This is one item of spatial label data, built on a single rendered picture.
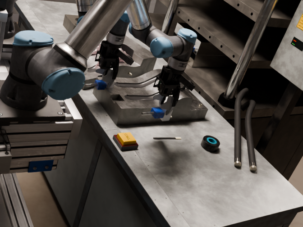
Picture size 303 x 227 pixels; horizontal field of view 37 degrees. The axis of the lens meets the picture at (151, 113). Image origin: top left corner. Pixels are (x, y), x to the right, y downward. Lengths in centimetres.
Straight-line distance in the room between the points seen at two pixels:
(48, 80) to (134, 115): 73
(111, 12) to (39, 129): 48
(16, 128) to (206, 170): 80
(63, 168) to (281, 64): 126
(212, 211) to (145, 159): 34
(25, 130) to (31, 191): 121
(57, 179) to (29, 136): 103
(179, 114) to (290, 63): 62
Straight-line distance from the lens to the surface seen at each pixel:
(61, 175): 249
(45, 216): 259
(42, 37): 142
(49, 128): 156
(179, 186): 174
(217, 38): 263
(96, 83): 202
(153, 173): 175
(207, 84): 264
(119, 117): 192
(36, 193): 270
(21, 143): 157
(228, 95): 245
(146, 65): 240
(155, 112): 184
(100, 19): 132
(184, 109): 211
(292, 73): 233
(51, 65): 131
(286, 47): 236
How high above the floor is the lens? 185
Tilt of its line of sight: 30 degrees down
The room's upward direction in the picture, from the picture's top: 19 degrees clockwise
